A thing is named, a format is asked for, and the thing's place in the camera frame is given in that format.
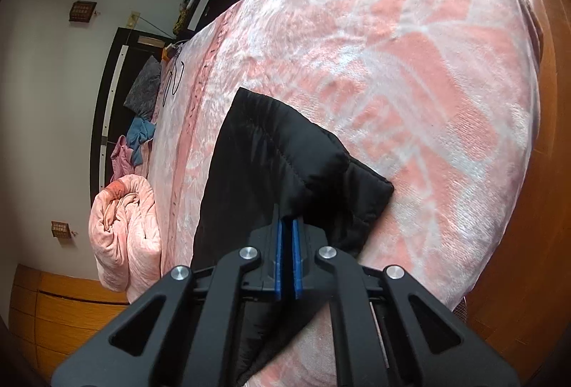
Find pink floral blanket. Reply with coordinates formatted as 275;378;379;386
127;0;542;387

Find black headboard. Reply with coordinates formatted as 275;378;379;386
89;27;193;192

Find black pants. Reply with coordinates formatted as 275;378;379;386
192;86;394;385

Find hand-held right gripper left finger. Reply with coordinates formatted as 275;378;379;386
50;205;288;387

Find black cable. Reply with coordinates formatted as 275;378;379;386
161;51;186;107

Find blue cloth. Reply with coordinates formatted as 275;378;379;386
126;117;157;167

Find grey cloth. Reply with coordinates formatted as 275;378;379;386
123;55;162;120

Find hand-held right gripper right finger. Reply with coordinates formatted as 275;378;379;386
292;217;521;387

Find black and white nightstand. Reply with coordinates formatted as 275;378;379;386
186;0;220;33

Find wooden wardrobe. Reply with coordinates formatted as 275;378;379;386
9;264;130;380

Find pink garment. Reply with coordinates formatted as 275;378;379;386
109;135;144;183

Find rolled pink duvet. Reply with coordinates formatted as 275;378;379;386
88;174;162;293

